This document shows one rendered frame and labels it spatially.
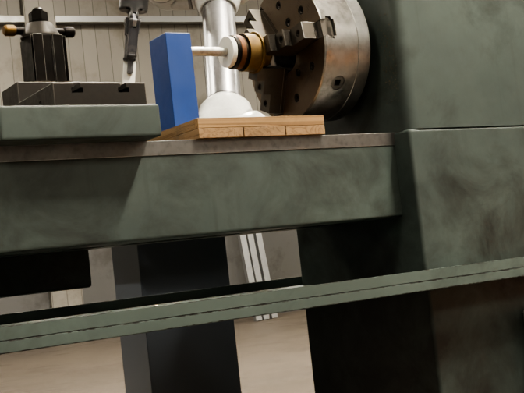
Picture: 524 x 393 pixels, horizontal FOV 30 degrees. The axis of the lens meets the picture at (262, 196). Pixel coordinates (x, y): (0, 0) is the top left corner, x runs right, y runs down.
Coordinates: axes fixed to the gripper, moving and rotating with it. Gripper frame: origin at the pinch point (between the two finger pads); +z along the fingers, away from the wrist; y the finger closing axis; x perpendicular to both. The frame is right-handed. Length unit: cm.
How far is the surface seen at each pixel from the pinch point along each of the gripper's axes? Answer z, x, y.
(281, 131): 18, -26, -60
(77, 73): -106, -15, 721
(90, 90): 15, 13, -74
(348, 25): -8, -43, -49
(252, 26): -8.3, -24.0, -35.1
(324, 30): -6, -37, -50
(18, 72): -100, 41, 710
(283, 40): -4, -29, -47
